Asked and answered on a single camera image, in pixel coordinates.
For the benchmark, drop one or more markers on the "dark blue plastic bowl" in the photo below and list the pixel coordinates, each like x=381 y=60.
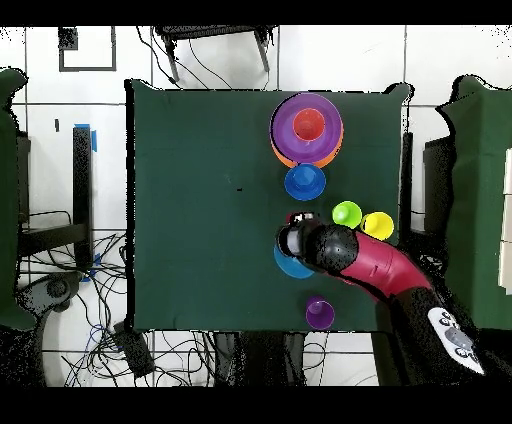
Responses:
x=304 y=182

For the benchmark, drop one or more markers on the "light blue plastic bowl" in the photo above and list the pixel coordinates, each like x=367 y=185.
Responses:
x=290 y=268

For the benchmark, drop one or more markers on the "large yellow plastic bowl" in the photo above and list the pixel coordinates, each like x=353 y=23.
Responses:
x=330 y=160

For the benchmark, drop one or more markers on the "purple plastic bowl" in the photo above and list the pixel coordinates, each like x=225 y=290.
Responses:
x=282 y=134

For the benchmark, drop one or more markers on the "red plastic cup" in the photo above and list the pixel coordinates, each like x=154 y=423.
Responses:
x=308 y=124

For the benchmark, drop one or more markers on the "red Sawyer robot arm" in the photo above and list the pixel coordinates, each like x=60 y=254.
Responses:
x=380 y=268

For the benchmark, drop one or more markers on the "green plastic cup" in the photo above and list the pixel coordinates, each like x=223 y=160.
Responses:
x=346 y=214

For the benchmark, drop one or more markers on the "yellow plastic cup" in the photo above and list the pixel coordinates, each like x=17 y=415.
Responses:
x=378 y=226

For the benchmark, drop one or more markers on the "purple plastic cup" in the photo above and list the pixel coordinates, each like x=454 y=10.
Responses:
x=320 y=314

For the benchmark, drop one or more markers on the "dark green tablecloth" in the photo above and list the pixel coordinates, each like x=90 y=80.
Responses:
x=180 y=200

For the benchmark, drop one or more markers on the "green cloth side table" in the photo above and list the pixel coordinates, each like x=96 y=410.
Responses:
x=480 y=180
x=8 y=200

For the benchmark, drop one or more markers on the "white boxes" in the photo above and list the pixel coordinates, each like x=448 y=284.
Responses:
x=507 y=224

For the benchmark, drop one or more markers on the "black metal stool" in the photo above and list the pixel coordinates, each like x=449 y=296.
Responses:
x=208 y=32

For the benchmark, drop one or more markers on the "black power strip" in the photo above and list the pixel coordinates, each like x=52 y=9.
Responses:
x=134 y=352

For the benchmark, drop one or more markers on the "blue tape strip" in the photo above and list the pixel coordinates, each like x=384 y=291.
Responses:
x=94 y=142

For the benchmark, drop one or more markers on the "black chair base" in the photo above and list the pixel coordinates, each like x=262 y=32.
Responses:
x=52 y=288

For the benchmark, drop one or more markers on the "black table frame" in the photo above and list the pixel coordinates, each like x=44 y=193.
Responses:
x=82 y=192
x=407 y=176

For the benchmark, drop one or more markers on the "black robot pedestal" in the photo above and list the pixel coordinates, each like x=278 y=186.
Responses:
x=256 y=360

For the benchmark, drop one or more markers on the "black square floor frame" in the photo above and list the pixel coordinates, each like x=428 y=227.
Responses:
x=68 y=38

